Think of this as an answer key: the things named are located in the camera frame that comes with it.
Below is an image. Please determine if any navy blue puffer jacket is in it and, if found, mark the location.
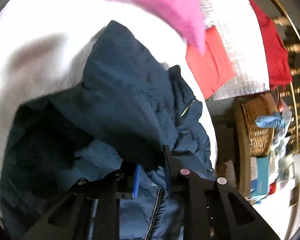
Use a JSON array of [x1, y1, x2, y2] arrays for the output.
[[0, 21, 215, 239]]

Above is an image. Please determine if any wooden side table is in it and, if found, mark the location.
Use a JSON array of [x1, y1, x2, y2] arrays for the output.
[[233, 93, 277, 198]]

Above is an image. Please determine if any teal cardboard box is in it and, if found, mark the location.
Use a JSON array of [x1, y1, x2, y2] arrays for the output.
[[250, 157, 269, 198]]

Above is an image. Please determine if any wicker basket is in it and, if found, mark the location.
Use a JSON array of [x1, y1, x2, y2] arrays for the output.
[[241, 94, 274, 157]]

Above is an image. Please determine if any light blue cloth in basket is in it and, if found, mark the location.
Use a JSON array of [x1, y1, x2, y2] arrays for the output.
[[255, 112, 286, 129]]

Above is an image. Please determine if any red pillow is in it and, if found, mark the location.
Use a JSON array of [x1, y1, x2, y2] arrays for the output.
[[185, 26, 236, 99]]

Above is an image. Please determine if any red quilted blanket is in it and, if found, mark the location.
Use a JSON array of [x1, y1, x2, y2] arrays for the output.
[[249, 0, 292, 89]]

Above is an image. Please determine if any white pink bed sheet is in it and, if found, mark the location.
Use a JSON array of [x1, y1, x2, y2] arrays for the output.
[[0, 0, 204, 215]]

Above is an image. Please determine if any silver foil insulation panel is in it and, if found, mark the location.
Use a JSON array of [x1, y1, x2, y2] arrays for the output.
[[199, 0, 269, 101]]

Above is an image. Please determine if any wooden stair railing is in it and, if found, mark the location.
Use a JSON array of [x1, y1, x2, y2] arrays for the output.
[[255, 0, 300, 152]]

